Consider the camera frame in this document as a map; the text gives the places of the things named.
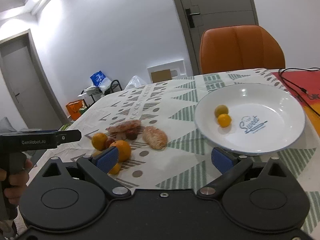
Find blue white plastic bag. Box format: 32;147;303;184
90;71;112;93

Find dark red plum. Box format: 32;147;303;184
125;129;138;140

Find pink pomelo segment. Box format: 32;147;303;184
107;120;141;133

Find clear plastic bag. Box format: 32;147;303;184
125;75;147;90

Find green-yellow small fruit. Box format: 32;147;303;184
214;105;229;118

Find large orange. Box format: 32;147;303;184
110;140;131;163

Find orange paper bag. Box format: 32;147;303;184
66;99;83;121

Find red small apple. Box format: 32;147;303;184
104;138;115;150

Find small orange kumquat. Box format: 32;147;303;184
108;163;121;175

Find person's left hand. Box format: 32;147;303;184
3;159;33;205

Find white foam packaging with cardboard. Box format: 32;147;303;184
147;60;187;83

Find grey door with handle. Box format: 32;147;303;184
174;0;259;75

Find red orange table mat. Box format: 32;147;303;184
271;68;320;135

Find white plate blue rim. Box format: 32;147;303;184
194;83;306;155

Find orange leather chair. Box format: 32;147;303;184
200;25;285;74

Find small yellow kumquat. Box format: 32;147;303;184
217;114;232;128

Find peeled pomelo segment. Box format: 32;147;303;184
143;126;168;150

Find black metal rack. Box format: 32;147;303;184
81;79;123;107

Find grey side door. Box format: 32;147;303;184
1;29;69;130

